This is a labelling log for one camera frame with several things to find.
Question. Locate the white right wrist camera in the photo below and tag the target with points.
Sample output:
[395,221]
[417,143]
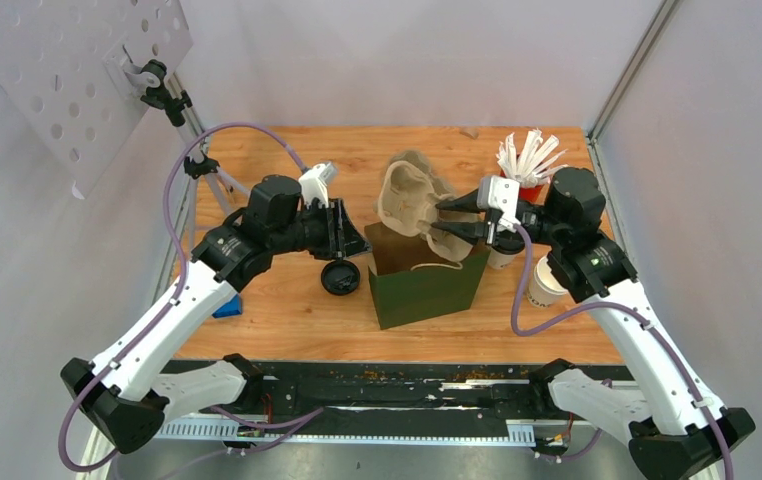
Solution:
[500,194]

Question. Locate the red cylindrical straw holder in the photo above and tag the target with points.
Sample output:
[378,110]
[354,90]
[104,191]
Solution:
[530,192]

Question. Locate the wrapped white straws bundle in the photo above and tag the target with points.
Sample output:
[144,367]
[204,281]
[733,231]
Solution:
[534,162]

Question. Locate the white tripod stand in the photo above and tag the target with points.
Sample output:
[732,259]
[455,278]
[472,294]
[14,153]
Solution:
[162,91]

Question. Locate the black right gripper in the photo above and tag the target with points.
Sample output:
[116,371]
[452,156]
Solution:
[470,231]

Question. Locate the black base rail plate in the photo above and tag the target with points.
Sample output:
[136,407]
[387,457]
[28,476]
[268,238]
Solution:
[400,399]

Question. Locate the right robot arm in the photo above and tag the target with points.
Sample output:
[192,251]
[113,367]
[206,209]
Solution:
[673,424]

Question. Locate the cardboard cup carrier stack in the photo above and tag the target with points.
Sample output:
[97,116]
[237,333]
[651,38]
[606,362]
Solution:
[422,163]

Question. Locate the single cardboard cup carrier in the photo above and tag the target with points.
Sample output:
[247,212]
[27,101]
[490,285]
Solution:
[407,205]

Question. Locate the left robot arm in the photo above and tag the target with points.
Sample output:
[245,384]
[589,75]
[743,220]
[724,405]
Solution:
[124,391]

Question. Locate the blue toy brick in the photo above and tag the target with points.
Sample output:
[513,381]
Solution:
[233,307]

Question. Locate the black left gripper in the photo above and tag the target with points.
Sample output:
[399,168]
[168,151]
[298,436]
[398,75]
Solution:
[343,238]

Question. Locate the white paper cup stack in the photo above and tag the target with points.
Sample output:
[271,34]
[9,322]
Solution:
[543,289]

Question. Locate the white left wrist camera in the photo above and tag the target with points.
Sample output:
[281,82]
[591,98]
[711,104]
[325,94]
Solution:
[314,184]

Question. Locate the white perforated board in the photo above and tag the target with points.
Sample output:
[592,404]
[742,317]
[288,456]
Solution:
[77,71]

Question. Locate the green paper bag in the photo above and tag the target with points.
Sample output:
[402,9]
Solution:
[410,283]

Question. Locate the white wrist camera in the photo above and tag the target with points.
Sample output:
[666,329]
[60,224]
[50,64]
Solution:
[314,184]
[500,194]

